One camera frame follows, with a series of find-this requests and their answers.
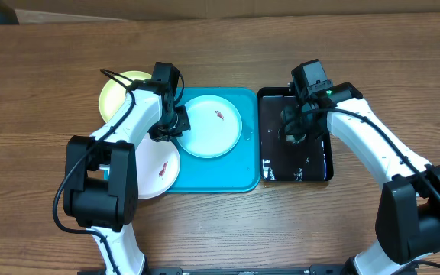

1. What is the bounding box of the light blue plate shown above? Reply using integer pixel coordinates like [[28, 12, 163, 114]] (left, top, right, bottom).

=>
[[177, 95, 242, 158]]

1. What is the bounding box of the pink plate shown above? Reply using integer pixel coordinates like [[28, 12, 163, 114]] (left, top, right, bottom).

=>
[[135, 137, 180, 200]]

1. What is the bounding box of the green sponge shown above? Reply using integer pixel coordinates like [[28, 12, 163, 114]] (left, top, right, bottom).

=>
[[286, 134, 306, 144]]

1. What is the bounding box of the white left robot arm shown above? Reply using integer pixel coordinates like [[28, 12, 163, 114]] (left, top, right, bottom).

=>
[[53, 77, 190, 274]]

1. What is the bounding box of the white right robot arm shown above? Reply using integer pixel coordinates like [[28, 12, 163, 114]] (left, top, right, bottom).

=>
[[279, 80, 440, 274]]

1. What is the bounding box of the black rectangular tray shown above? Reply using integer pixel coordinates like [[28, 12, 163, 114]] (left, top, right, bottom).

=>
[[257, 87, 334, 182]]

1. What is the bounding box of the teal plastic tray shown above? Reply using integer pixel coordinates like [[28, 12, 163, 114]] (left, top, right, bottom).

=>
[[103, 86, 261, 194]]

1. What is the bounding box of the yellow plate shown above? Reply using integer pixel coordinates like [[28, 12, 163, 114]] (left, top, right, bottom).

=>
[[99, 70, 152, 123]]

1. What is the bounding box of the cardboard board at back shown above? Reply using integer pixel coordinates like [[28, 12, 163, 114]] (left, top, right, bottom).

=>
[[0, 0, 440, 22]]

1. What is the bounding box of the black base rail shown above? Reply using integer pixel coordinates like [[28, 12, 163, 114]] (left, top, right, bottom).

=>
[[142, 264, 355, 275]]

